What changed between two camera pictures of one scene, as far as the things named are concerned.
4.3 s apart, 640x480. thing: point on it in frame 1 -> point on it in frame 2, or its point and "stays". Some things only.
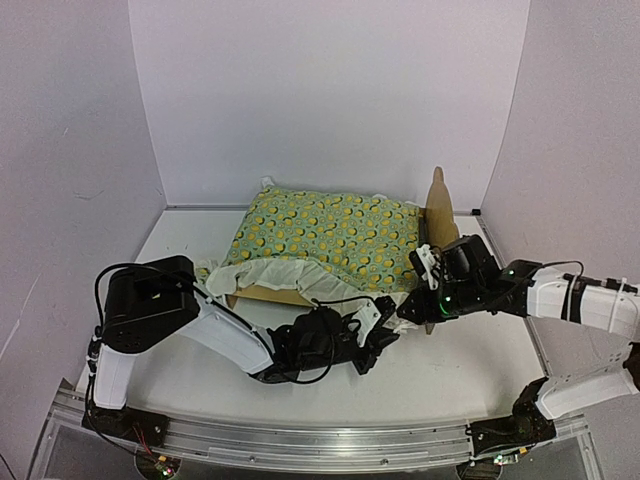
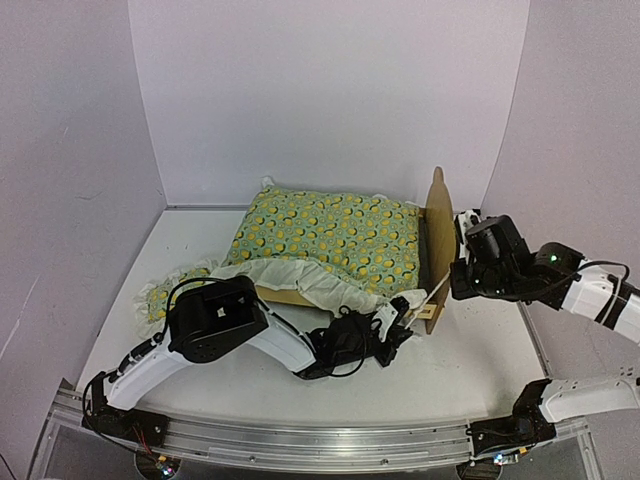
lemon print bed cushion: x=327 y=245 stays
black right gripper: x=425 y=314 -> x=461 y=290
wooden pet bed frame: x=439 y=228 stays
